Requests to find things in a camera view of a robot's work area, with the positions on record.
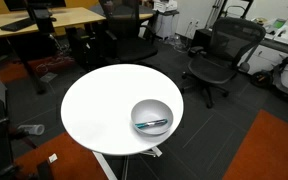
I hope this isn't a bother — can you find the green marker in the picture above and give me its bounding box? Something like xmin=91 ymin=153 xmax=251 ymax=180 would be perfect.
xmin=135 ymin=119 xmax=168 ymax=129

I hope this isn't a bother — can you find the grey bowl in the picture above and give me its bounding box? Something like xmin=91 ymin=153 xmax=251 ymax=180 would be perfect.
xmin=131 ymin=99 xmax=173 ymax=136

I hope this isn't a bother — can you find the round white table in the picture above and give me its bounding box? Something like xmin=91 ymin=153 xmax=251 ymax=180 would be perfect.
xmin=61 ymin=64 xmax=184 ymax=180

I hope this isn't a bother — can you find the black office chair at desk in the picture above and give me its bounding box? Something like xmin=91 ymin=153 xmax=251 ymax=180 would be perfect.
xmin=99 ymin=0 xmax=158 ymax=63

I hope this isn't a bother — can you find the white cabinet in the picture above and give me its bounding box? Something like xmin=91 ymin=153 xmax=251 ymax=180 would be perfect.
xmin=153 ymin=0 xmax=178 ymax=39

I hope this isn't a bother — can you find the wooden desk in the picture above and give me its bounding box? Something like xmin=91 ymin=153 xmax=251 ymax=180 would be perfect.
xmin=0 ymin=7 xmax=105 ymax=94

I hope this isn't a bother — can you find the black mesh office chair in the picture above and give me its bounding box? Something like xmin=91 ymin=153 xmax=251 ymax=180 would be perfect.
xmin=182 ymin=17 xmax=266 ymax=108

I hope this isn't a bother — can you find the clear plastic bottle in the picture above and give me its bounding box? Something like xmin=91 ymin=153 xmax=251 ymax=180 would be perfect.
xmin=19 ymin=124 xmax=45 ymax=136

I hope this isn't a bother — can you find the black electric scooter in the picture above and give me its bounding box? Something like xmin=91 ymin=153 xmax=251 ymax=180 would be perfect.
xmin=250 ymin=56 xmax=288 ymax=95

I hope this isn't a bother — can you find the black monitor stand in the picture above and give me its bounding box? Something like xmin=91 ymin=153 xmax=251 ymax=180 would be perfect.
xmin=4 ymin=0 xmax=66 ymax=24

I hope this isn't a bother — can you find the black keyboard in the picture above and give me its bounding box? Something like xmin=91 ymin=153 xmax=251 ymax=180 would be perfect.
xmin=0 ymin=18 xmax=35 ymax=32

